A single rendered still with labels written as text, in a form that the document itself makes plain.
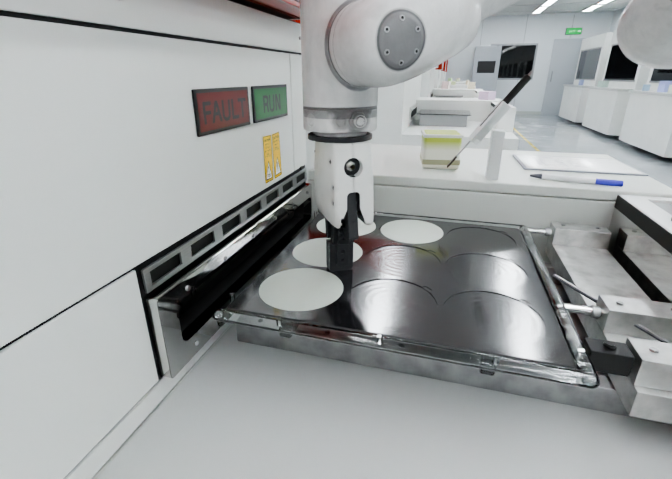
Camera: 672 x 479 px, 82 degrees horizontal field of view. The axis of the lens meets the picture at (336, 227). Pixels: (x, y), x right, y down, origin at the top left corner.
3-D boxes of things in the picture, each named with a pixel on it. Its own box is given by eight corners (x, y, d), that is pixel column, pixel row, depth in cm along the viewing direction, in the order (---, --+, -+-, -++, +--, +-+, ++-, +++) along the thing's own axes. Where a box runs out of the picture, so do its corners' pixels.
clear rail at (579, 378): (210, 322, 42) (208, 311, 41) (217, 315, 43) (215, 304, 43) (600, 394, 32) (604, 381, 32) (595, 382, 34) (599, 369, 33)
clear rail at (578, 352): (581, 391, 33) (585, 378, 32) (517, 231, 67) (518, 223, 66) (600, 394, 32) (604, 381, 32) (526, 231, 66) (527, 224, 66)
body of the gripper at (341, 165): (388, 129, 41) (383, 228, 45) (355, 120, 50) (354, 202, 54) (320, 132, 39) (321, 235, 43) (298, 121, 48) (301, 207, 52)
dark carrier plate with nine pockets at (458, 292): (226, 312, 43) (226, 307, 43) (321, 213, 74) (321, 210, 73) (575, 372, 34) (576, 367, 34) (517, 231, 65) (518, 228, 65)
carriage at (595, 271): (628, 417, 35) (637, 392, 34) (544, 251, 68) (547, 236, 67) (736, 438, 33) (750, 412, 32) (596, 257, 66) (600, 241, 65)
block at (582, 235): (552, 244, 64) (555, 227, 63) (547, 236, 67) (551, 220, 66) (607, 249, 62) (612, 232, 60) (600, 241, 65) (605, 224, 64)
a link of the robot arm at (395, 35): (613, -20, 41) (382, 112, 34) (493, 3, 54) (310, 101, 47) (613, -127, 36) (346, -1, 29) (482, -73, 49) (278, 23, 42)
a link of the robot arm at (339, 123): (391, 108, 41) (389, 137, 42) (361, 103, 49) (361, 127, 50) (314, 110, 39) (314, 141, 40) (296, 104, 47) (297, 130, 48)
